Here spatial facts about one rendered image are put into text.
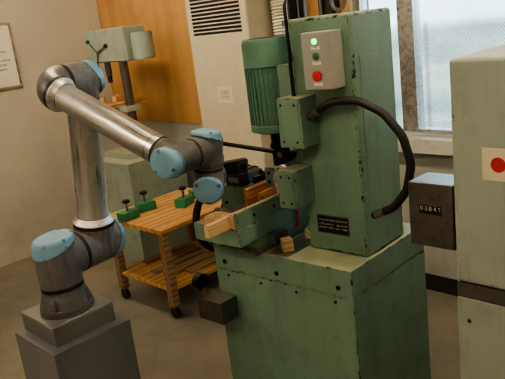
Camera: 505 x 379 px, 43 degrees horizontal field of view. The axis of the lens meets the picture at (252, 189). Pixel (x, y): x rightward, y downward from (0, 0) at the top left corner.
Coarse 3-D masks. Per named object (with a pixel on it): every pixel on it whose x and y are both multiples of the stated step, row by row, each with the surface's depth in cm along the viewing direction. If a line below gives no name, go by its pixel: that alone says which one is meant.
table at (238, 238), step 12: (240, 204) 228; (276, 216) 213; (288, 216) 218; (300, 216) 223; (252, 228) 205; (264, 228) 209; (276, 228) 214; (204, 240) 213; (216, 240) 208; (228, 240) 204; (240, 240) 201; (252, 240) 206
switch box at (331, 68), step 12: (312, 36) 176; (324, 36) 173; (336, 36) 174; (324, 48) 174; (336, 48) 175; (312, 60) 178; (324, 60) 175; (336, 60) 175; (312, 72) 179; (324, 72) 176; (336, 72) 176; (312, 84) 180; (324, 84) 177; (336, 84) 176
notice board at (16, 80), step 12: (0, 24) 445; (0, 36) 446; (12, 36) 452; (0, 48) 447; (12, 48) 453; (0, 60) 448; (12, 60) 454; (0, 72) 449; (12, 72) 455; (0, 84) 450; (12, 84) 456
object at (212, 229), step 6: (216, 222) 198; (222, 222) 199; (228, 222) 201; (204, 228) 196; (210, 228) 196; (216, 228) 198; (222, 228) 200; (228, 228) 202; (210, 234) 196; (216, 234) 198
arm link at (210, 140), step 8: (192, 136) 183; (200, 136) 181; (208, 136) 181; (216, 136) 183; (200, 144) 179; (208, 144) 181; (216, 144) 183; (208, 152) 181; (216, 152) 184; (208, 160) 182; (216, 160) 185; (200, 168) 185; (208, 168) 184; (216, 168) 185
